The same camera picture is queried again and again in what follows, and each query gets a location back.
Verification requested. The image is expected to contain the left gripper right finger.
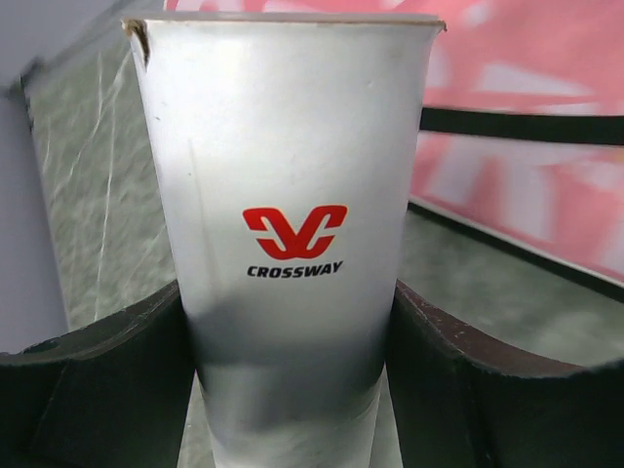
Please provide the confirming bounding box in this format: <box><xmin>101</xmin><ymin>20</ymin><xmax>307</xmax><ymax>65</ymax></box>
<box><xmin>387</xmin><ymin>284</ymin><xmax>623</xmax><ymax>467</ymax></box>

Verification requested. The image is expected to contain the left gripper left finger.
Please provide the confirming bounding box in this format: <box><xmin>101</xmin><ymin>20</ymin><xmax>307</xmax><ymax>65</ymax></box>
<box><xmin>1</xmin><ymin>282</ymin><xmax>195</xmax><ymax>468</ymax></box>

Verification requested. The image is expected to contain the white shuttlecock tube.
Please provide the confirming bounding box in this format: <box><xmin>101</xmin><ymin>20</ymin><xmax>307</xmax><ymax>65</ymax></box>
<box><xmin>122</xmin><ymin>12</ymin><xmax>445</xmax><ymax>467</ymax></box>

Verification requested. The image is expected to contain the pink racket cover bag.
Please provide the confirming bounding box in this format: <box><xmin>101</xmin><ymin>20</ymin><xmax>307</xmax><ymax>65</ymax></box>
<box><xmin>165</xmin><ymin>1</ymin><xmax>623</xmax><ymax>284</ymax></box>

